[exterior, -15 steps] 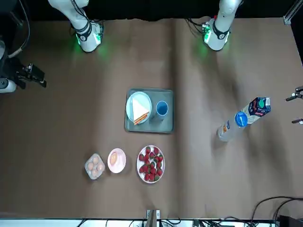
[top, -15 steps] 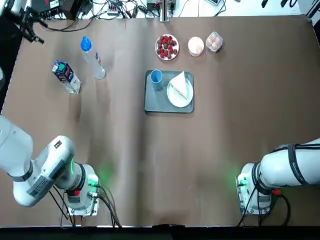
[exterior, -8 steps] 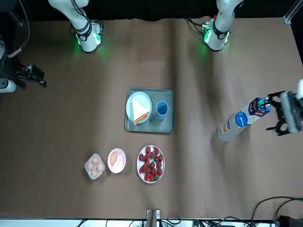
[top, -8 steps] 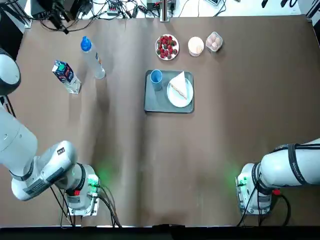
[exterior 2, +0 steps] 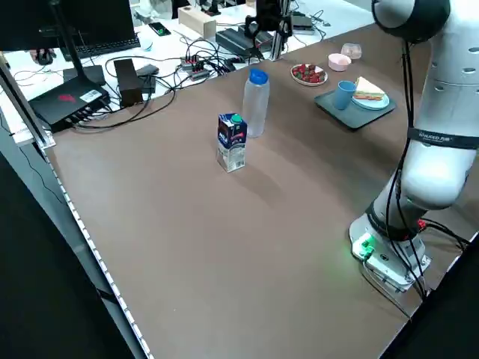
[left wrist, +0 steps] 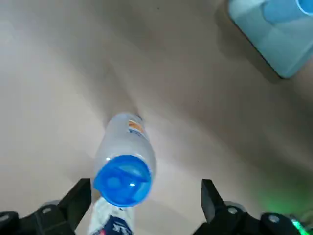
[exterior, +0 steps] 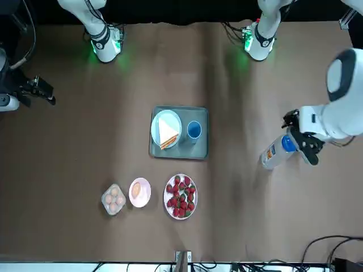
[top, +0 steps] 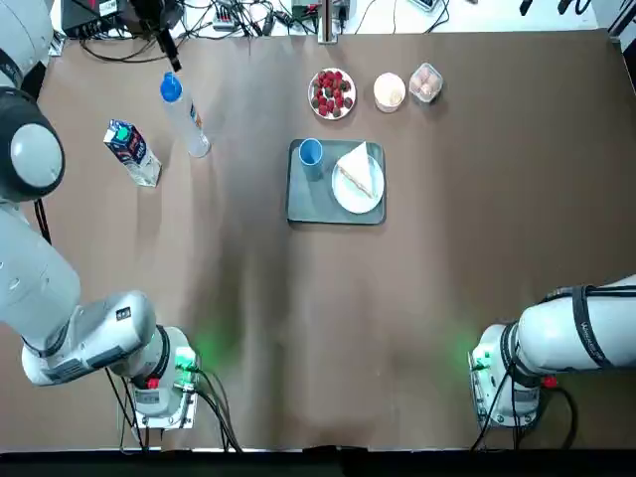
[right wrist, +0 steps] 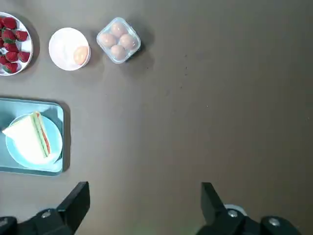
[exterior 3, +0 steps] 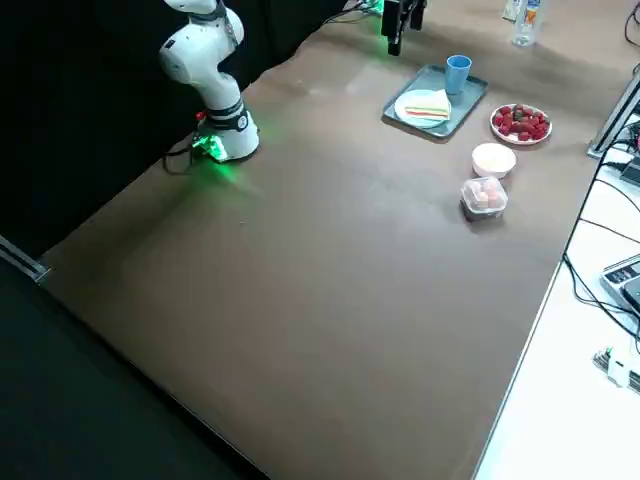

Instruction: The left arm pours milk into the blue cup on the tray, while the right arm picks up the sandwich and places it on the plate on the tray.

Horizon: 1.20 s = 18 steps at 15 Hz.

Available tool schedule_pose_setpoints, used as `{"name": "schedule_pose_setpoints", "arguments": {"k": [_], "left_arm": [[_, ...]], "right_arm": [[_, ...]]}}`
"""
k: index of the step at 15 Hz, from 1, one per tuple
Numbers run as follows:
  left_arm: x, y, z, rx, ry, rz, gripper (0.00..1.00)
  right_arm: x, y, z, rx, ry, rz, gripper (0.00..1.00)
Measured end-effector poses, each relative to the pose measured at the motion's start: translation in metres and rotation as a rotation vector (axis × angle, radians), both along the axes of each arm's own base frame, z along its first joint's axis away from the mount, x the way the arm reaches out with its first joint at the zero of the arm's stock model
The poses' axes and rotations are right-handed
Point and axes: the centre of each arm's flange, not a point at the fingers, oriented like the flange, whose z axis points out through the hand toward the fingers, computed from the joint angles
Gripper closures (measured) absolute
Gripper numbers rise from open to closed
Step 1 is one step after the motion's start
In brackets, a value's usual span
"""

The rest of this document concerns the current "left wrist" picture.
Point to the clear milk bottle blue cap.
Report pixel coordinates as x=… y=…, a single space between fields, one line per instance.
x=122 y=181

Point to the grey-blue rectangular tray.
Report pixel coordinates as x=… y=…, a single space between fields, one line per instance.
x=276 y=44

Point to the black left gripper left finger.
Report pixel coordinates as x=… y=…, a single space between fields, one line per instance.
x=49 y=220

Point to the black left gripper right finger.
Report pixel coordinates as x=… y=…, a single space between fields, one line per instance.
x=227 y=222

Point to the blue plastic cup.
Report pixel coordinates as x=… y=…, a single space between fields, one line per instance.
x=281 y=11

